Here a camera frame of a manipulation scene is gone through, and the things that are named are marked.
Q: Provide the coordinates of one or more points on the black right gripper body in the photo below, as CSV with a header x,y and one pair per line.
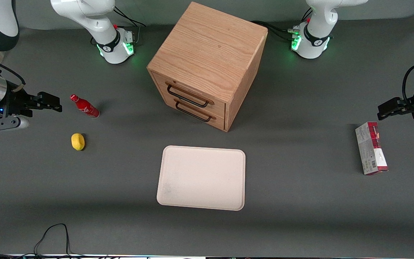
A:
x,y
14,101

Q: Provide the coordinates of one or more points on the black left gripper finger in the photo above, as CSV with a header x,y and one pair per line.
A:
x,y
390,104
390,114

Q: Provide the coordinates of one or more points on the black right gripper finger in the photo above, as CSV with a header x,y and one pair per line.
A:
x,y
45,98
54,108

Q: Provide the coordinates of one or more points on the red coke bottle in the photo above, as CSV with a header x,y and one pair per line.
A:
x,y
86,108

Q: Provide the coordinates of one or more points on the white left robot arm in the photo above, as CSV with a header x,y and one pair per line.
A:
x,y
318,21

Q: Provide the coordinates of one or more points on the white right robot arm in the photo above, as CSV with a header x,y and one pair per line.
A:
x,y
95,21

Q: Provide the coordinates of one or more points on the beige rectangular tray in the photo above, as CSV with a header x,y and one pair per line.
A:
x,y
201,177

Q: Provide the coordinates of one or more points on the grey and red carton box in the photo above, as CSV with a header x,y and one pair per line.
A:
x,y
370,149

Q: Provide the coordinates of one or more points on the yellow lemon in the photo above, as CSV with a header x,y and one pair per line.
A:
x,y
78,141

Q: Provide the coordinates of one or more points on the wooden two-drawer cabinet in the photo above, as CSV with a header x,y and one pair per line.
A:
x,y
210,54

